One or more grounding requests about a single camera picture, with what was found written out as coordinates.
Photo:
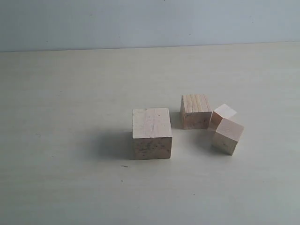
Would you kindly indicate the small wooden cube front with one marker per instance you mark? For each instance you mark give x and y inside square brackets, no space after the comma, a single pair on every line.
[227,135]

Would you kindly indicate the smallest wooden cube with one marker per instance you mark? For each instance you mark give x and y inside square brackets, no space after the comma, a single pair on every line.
[222,112]

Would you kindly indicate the medium wooden cube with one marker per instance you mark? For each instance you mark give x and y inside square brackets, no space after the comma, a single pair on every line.
[195,111]

